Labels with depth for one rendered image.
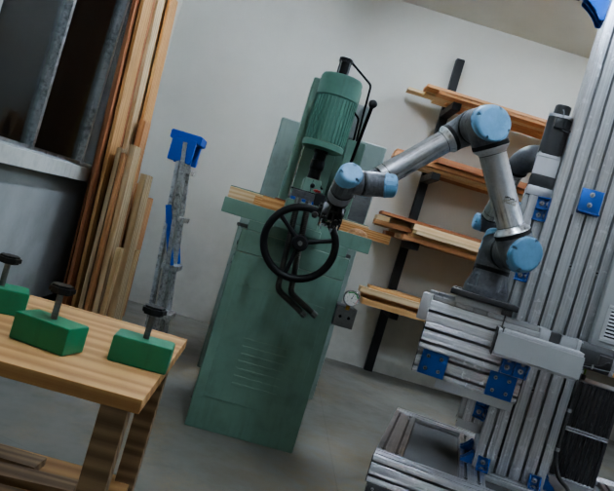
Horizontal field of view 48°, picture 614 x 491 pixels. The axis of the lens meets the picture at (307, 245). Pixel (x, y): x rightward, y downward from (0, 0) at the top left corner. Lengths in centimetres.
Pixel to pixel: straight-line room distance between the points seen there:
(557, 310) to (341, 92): 117
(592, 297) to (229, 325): 133
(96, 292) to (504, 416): 228
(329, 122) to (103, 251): 163
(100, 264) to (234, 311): 137
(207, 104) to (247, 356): 286
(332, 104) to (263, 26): 258
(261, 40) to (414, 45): 113
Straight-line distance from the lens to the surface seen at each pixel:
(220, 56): 531
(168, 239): 347
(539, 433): 262
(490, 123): 220
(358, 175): 206
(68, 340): 128
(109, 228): 390
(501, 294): 238
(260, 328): 272
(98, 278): 396
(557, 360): 227
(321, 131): 281
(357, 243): 272
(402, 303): 474
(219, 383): 277
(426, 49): 541
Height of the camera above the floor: 85
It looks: 1 degrees down
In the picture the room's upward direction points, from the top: 17 degrees clockwise
